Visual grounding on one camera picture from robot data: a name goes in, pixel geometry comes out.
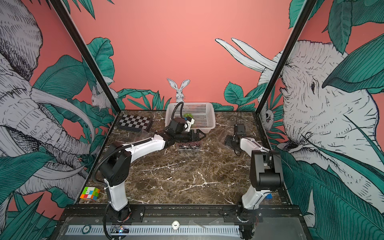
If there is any white slotted cable duct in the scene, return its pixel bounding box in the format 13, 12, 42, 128
65, 225, 240, 237

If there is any black right frame post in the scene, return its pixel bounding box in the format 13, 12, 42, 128
255, 0, 317, 115

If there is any black frame post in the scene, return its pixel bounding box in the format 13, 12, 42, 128
255, 0, 317, 115
49, 0, 121, 114

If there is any colourful rubik cube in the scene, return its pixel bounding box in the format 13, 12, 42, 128
80, 187, 100, 201

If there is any white perforated plastic basket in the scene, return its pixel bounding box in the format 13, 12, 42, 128
165, 103, 216, 133

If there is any green grape bunch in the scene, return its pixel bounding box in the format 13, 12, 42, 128
183, 114, 194, 119

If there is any black front mounting rail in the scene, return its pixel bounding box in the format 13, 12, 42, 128
60, 204, 305, 225

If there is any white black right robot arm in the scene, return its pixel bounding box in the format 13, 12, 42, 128
225, 135, 284, 210

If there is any black left frame post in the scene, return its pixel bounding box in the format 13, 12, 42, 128
49, 0, 121, 114

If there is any purple grape bunch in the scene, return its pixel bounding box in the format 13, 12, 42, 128
179, 143, 201, 150

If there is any clear plastic clamshell container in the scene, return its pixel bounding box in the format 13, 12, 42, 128
176, 142, 201, 152

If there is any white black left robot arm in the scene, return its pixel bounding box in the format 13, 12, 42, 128
93, 129, 207, 212

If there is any black white chessboard box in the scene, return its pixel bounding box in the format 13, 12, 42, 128
117, 114, 153, 132

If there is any black left camera cable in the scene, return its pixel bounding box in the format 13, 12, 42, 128
170, 101, 185, 120

